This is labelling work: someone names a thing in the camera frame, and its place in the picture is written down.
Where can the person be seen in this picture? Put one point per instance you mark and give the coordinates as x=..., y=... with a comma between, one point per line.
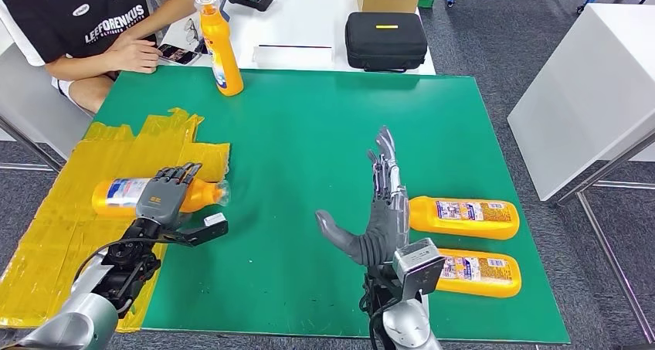
x=56, y=25

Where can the person's left forearm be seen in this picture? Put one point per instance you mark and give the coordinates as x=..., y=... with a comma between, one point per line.
x=163, y=10

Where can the black zip case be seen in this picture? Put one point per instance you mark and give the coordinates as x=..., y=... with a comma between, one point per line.
x=386, y=47

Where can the person's right hand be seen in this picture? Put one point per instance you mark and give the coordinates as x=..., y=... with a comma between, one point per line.
x=133, y=56

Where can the white flat box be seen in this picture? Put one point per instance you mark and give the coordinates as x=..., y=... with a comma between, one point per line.
x=293, y=57

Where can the smartphone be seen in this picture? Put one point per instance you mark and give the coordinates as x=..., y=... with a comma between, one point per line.
x=179, y=55

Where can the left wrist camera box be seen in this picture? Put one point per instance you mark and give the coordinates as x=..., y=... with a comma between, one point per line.
x=204, y=232

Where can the yellow tape sheet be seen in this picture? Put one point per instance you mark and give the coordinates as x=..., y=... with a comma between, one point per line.
x=61, y=255

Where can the white side table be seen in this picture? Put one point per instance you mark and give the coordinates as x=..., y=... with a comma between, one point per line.
x=588, y=92

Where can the green table mat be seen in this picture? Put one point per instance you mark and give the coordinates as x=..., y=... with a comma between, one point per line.
x=307, y=132

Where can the orange detergent bottle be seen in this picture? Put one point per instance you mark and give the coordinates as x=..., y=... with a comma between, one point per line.
x=424, y=219
x=506, y=286
x=204, y=196
x=225, y=56

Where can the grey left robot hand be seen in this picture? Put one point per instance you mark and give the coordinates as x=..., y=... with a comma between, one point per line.
x=161, y=202

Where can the person's right forearm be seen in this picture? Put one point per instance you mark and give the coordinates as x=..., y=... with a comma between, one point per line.
x=77, y=67

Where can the white desk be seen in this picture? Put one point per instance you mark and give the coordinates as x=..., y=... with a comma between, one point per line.
x=307, y=25

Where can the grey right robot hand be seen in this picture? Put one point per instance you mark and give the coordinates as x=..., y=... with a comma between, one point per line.
x=386, y=225

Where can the eyeglasses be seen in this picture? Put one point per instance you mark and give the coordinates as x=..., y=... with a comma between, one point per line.
x=191, y=29

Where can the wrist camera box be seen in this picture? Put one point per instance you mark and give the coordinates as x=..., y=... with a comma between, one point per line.
x=419, y=268
x=204, y=232

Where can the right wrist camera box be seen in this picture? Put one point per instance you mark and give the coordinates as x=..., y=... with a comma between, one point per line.
x=419, y=268

